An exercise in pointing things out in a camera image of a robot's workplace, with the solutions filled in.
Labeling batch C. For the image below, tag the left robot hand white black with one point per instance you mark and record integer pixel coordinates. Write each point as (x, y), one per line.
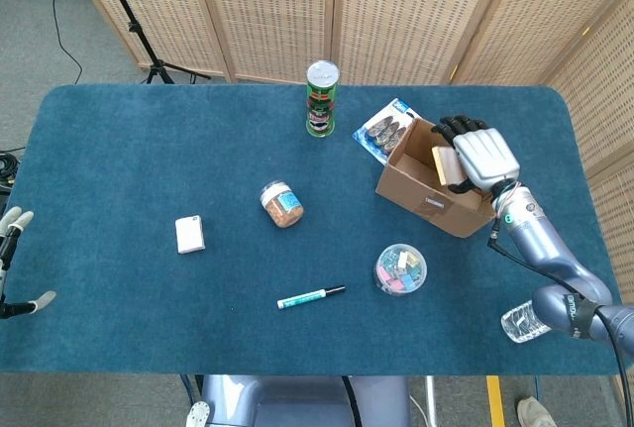
(10, 239)

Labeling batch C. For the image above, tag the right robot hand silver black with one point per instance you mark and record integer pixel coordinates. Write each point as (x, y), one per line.
(485, 154)

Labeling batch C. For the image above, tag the pale yellow sticky notes pad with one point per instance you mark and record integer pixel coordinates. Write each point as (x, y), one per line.
(446, 164)

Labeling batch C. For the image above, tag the clear jar of binder clips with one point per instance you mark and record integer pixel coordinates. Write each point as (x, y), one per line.
(400, 269)

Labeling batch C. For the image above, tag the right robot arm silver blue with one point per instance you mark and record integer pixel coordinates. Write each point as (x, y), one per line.
(550, 253)

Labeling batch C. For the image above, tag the brown cardboard box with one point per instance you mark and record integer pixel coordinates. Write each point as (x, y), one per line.
(431, 204)

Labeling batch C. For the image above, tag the yellow floor tape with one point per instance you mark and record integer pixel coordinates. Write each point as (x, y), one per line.
(495, 402)

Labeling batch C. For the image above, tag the blue blister pack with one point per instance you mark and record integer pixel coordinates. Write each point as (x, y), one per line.
(384, 132)

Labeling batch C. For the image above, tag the blue table cloth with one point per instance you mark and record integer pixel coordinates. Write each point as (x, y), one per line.
(148, 149)

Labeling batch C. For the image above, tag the green Pringles can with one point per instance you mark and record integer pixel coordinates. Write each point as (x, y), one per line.
(322, 105)

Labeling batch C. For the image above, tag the clear plastic water bottle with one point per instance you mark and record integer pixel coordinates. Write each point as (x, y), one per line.
(520, 325)

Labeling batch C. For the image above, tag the white tissue pack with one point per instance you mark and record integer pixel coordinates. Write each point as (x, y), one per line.
(189, 235)

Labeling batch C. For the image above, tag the clear jar of brown snacks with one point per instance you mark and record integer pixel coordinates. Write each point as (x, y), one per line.
(283, 206)

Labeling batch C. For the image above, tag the green white marker pen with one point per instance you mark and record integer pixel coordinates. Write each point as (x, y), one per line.
(304, 298)

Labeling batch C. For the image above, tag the black tripod stand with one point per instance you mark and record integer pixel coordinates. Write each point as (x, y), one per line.
(136, 33)

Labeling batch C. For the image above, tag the white shoe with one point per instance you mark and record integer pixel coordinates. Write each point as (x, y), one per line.
(535, 412)

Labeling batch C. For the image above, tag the silver blue robot torso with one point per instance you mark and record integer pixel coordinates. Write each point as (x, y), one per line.
(297, 402)

